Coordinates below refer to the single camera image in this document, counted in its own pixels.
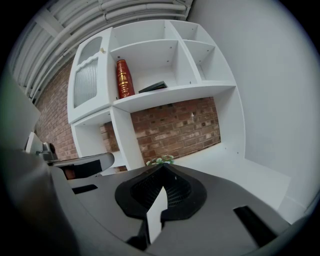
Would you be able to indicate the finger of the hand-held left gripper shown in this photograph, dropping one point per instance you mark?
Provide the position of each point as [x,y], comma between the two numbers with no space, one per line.
[100,160]

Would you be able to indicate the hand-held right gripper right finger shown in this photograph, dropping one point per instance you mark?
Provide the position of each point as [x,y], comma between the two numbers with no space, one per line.
[220,207]

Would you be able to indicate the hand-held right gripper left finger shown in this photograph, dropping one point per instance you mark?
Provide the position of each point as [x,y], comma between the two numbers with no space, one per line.
[105,197]

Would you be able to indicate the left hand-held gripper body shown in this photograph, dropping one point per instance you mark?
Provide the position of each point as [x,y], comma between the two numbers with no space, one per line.
[46,153]

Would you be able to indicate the dark picture frame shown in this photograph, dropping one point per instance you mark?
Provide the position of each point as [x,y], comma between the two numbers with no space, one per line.
[155,86]

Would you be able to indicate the white desk with shelving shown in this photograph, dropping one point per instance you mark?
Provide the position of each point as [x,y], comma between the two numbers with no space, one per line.
[250,175]

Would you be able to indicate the small green potted plant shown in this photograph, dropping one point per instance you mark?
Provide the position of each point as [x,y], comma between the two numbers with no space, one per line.
[165,158]

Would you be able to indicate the ribbed glass cabinet door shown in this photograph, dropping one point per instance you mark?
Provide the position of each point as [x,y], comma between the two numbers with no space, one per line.
[85,82]

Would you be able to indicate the red hardcover book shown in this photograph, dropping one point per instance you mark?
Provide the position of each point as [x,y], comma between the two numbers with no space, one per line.
[124,80]

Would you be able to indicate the gold door knob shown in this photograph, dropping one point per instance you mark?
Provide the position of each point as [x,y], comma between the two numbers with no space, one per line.
[102,50]

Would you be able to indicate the white ceiling pipes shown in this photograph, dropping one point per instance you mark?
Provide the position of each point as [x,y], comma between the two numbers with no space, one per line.
[125,12]

